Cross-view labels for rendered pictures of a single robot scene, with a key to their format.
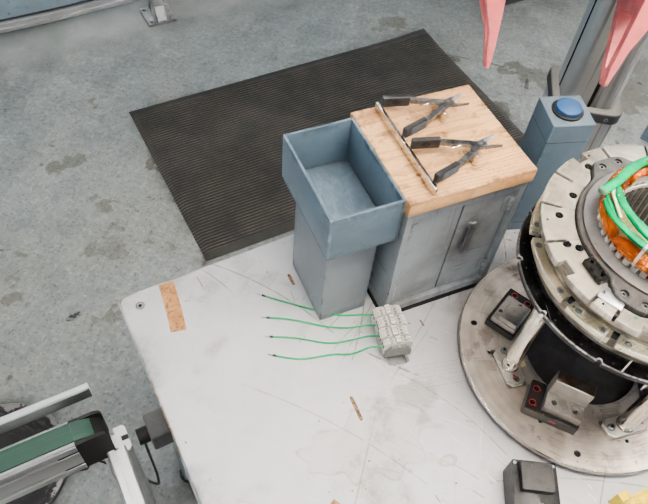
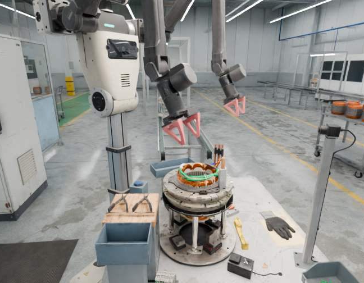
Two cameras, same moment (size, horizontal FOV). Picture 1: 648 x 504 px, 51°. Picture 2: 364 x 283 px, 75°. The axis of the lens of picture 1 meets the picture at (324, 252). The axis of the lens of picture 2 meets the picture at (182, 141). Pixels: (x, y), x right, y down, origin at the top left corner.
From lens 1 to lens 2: 0.53 m
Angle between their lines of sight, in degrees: 59
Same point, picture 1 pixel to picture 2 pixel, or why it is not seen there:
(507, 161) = (151, 197)
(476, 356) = (187, 258)
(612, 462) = (232, 241)
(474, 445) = (216, 274)
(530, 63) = (50, 222)
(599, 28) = (120, 165)
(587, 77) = (124, 180)
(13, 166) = not seen: outside the picture
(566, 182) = (171, 187)
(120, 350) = not seen: outside the picture
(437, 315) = (164, 264)
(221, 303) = not seen: outside the picture
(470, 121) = (131, 198)
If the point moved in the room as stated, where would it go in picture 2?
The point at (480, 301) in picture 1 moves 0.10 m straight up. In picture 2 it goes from (168, 248) to (167, 229)
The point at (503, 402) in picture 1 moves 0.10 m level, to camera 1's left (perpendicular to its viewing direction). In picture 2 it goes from (205, 258) to (196, 275)
